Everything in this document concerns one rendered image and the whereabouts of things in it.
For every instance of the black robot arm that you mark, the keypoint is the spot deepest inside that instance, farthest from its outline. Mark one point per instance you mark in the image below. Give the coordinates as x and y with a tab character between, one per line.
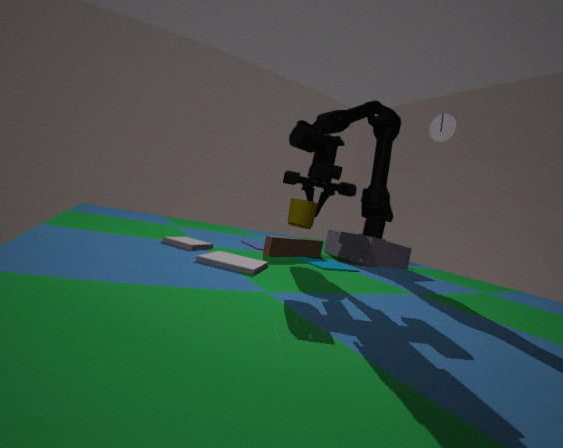
376	206

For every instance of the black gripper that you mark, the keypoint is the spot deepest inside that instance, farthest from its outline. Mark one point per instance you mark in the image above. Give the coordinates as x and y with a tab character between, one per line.
291	177

